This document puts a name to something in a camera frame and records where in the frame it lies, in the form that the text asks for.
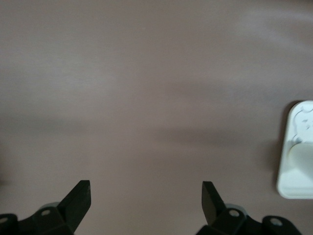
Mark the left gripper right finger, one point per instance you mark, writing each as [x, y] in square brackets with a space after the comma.
[220, 220]

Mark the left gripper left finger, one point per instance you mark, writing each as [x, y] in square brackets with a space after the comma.
[61, 218]

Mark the beige bear print tray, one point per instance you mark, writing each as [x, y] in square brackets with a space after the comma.
[293, 182]

